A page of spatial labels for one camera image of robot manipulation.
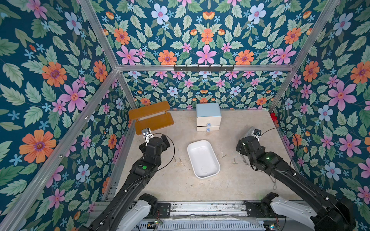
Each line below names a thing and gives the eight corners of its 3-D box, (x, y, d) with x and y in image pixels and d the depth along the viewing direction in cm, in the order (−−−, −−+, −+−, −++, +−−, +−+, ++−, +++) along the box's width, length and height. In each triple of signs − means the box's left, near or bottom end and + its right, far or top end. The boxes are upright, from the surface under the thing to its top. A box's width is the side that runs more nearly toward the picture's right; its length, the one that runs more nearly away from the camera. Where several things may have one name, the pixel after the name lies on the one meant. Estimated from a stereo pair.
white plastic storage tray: (196, 183, 85) (196, 179, 80) (185, 148, 100) (185, 143, 95) (222, 174, 88) (223, 170, 83) (207, 142, 103) (208, 137, 98)
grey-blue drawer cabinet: (196, 132, 108) (196, 118, 95) (196, 107, 125) (196, 93, 112) (218, 132, 108) (221, 118, 95) (215, 107, 125) (217, 93, 112)
